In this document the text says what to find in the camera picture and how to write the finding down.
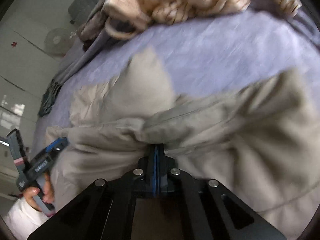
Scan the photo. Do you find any purple embossed bed blanket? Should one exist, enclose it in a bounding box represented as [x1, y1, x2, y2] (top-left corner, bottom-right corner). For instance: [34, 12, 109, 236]
[31, 0, 320, 155]

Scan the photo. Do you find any grey fringed scarf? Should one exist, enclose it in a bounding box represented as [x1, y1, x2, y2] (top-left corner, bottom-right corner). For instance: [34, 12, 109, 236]
[47, 79, 63, 98]

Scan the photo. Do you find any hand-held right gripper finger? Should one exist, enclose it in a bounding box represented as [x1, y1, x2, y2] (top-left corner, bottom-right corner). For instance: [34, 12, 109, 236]
[156, 144, 288, 240]
[27, 144, 157, 240]

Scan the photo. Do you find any white wardrobe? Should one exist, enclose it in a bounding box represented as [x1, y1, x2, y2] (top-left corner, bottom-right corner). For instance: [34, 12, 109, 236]
[0, 17, 66, 205]

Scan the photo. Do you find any person's left forearm white sleeve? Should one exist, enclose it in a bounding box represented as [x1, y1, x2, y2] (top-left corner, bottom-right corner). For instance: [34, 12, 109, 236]
[3, 199, 50, 239]

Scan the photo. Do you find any person's left hand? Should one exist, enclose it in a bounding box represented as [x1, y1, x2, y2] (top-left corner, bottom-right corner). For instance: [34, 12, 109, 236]
[23, 174, 55, 212]

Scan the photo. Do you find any beige quilted down jacket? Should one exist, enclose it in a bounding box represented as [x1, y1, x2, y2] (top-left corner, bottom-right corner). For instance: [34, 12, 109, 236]
[45, 46, 320, 240]

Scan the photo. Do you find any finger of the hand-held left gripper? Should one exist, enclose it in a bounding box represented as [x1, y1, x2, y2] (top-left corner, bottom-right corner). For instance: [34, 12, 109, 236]
[46, 137, 69, 155]

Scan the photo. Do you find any cream striped fleece robe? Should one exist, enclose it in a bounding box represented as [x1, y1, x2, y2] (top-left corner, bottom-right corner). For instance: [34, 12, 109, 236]
[104, 0, 303, 40]

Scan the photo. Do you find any grey fleece throw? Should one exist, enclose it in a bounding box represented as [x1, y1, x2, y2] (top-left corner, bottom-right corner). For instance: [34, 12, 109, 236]
[54, 29, 132, 85]

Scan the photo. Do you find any dark teal folded garment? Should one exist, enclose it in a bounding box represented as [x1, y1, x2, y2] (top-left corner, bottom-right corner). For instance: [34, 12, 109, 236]
[38, 90, 54, 117]

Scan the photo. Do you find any brown grey fleece garment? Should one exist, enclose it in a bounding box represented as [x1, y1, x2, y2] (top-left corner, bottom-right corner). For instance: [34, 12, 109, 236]
[80, 0, 120, 48]

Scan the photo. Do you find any grey quilted headboard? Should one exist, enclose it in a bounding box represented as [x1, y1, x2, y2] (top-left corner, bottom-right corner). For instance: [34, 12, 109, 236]
[68, 0, 128, 25]

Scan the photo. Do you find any white standing fan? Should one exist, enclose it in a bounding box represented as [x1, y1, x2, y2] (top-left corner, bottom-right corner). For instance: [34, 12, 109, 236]
[44, 28, 75, 57]

